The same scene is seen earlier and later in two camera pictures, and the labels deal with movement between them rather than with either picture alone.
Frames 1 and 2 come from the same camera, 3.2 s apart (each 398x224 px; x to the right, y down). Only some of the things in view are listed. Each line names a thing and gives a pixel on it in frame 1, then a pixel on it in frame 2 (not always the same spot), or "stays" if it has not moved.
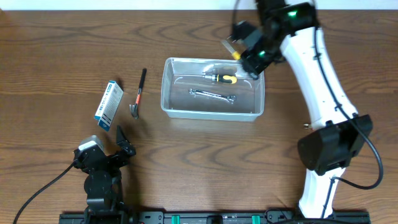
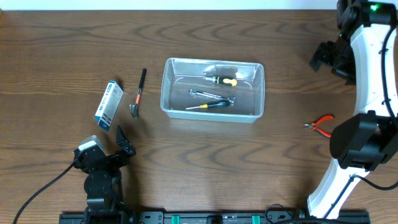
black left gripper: x=127 y=149 stays
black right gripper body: x=260 y=57 to x=340 y=58
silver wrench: x=231 y=98 stays
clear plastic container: x=211 y=89 stays
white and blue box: x=108 y=106 stays
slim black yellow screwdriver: x=236 y=55 to x=220 y=103
